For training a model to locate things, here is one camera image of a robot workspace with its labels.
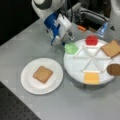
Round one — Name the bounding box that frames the white divided round tray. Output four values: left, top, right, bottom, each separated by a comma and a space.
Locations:
64, 39, 120, 85

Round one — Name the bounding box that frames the toast bread slice back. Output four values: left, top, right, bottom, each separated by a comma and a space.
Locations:
101, 40, 120, 58

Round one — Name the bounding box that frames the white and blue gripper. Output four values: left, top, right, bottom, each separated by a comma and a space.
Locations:
44, 12, 74, 45

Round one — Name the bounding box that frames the white paper plate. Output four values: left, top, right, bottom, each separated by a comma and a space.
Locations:
21, 58, 63, 95

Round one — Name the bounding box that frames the green lettuce piece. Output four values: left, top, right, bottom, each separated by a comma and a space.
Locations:
64, 43, 78, 54

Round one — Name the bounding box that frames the toast bread slice front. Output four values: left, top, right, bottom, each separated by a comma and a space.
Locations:
33, 66, 53, 84

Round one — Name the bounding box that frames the orange small block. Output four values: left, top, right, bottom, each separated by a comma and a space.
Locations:
78, 26, 86, 32

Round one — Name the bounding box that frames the red tomato slice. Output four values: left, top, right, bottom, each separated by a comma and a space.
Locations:
85, 35, 98, 46

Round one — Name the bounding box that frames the yellow cheese slice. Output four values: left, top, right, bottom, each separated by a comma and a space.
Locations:
84, 72, 99, 85

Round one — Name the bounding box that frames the toast bread slice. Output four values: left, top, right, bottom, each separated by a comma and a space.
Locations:
33, 66, 53, 84
101, 40, 120, 58

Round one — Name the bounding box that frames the brown round meat patty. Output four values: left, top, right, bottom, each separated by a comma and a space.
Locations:
107, 64, 120, 76

